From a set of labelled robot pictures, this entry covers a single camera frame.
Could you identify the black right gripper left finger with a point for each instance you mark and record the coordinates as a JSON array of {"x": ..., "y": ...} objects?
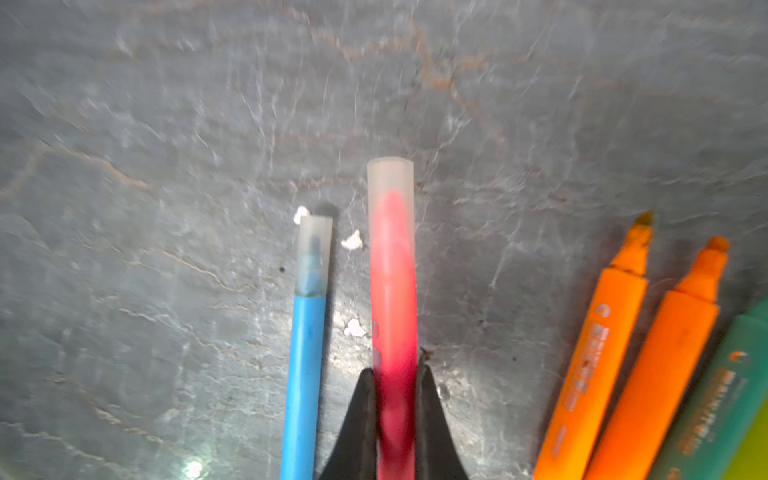
[{"x": 354, "y": 456}]

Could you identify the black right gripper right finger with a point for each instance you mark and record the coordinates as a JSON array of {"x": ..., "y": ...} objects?
[{"x": 436, "y": 457}]

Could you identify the light blue marker pen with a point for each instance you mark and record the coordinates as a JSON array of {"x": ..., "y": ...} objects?
[{"x": 306, "y": 349}]

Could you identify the dark orange marker pen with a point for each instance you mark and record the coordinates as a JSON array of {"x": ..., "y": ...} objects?
[{"x": 597, "y": 359}]

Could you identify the red marker pen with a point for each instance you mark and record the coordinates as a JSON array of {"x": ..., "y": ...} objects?
[{"x": 390, "y": 182}]

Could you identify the teal green marker pen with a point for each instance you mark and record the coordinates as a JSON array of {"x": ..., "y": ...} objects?
[{"x": 725, "y": 401}]

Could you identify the lime green marker pen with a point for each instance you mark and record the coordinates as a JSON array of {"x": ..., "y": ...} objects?
[{"x": 750, "y": 461}]

